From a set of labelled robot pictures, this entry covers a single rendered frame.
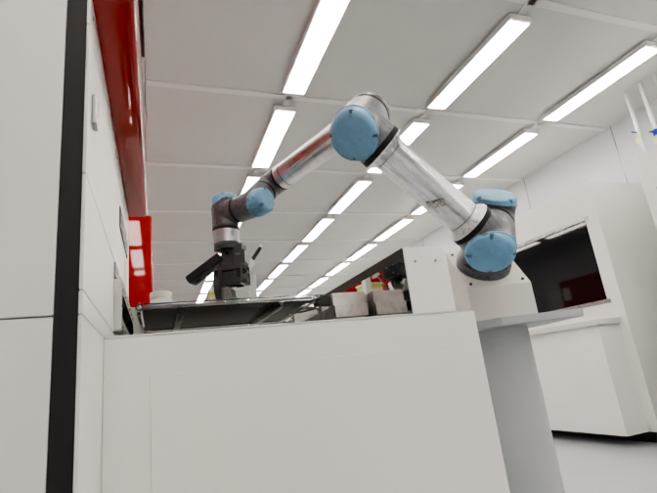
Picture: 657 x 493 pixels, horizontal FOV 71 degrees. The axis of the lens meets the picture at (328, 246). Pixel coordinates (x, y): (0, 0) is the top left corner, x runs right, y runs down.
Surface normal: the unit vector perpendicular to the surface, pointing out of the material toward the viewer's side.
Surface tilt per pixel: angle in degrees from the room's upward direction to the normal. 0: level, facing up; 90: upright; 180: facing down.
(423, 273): 90
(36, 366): 90
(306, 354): 90
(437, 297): 90
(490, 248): 139
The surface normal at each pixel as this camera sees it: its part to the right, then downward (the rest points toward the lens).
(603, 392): -0.94, 0.01
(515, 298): 0.04, -0.27
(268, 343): 0.33, -0.29
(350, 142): -0.39, 0.44
